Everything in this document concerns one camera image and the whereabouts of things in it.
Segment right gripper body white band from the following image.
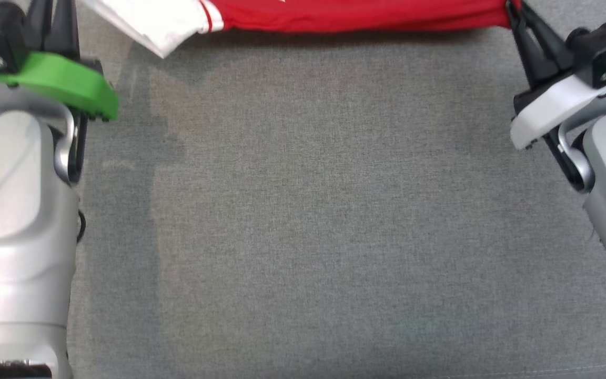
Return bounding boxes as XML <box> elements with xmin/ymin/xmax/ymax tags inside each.
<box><xmin>510</xmin><ymin>74</ymin><xmax>606</xmax><ymax>151</ymax></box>

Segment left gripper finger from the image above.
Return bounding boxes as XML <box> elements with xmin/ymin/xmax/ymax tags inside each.
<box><xmin>53</xmin><ymin>0</ymin><xmax>80</xmax><ymax>58</ymax></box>
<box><xmin>25</xmin><ymin>0</ymin><xmax>54</xmax><ymax>53</ymax></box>

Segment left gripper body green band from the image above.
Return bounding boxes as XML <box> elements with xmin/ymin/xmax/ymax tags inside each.
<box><xmin>0</xmin><ymin>51</ymin><xmax>119</xmax><ymax>122</ymax></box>

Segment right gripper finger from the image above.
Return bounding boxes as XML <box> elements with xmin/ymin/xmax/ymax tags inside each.
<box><xmin>506</xmin><ymin>3</ymin><xmax>546</xmax><ymax>90</ymax></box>
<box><xmin>519</xmin><ymin>0</ymin><xmax>577</xmax><ymax>79</ymax></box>

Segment red shirt white sleeves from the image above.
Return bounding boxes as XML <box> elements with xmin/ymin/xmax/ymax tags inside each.
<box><xmin>79</xmin><ymin>0</ymin><xmax>517</xmax><ymax>58</ymax></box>

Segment grey fabric sofa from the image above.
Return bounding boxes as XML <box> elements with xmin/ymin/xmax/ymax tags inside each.
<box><xmin>0</xmin><ymin>0</ymin><xmax>606</xmax><ymax>379</ymax></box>

